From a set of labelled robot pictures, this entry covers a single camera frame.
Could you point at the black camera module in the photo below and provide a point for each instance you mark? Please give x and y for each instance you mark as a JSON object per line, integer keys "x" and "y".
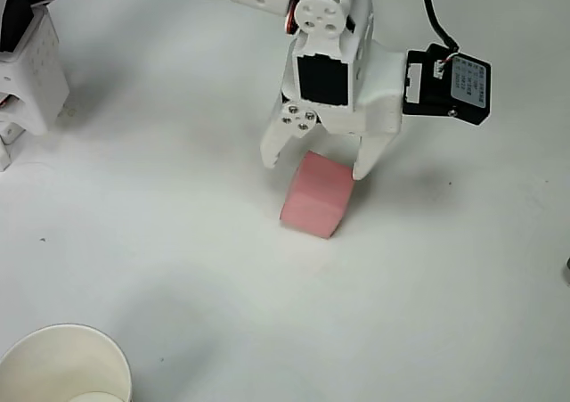
{"x": 445, "y": 94}

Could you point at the pink foam cube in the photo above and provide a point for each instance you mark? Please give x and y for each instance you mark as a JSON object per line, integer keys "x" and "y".
{"x": 318, "y": 197}

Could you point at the white paper cup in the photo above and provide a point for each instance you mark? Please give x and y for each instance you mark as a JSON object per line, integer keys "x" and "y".
{"x": 67, "y": 362}

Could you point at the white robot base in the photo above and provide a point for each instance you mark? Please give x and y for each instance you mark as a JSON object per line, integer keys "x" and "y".
{"x": 6, "y": 148}

